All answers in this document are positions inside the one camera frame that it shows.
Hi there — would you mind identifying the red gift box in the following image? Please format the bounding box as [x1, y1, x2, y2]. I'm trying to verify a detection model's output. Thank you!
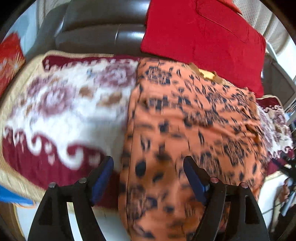
[0, 32, 26, 95]

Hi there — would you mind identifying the dark brown leather sofa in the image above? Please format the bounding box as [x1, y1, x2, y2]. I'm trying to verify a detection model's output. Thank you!
[55, 1, 295, 108]

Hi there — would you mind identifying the red knit blanket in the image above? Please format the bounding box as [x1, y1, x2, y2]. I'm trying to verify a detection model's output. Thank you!
[140, 1, 266, 98]

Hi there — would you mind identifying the floral plush sofa cover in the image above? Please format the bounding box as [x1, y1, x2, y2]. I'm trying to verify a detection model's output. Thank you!
[1, 55, 292, 208]

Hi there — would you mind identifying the orange black floral garment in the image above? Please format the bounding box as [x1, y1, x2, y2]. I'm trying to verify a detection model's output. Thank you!
[118, 58, 266, 240]

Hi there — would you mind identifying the beige dotted curtain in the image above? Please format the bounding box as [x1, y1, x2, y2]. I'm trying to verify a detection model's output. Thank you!
[36, 0, 290, 56]

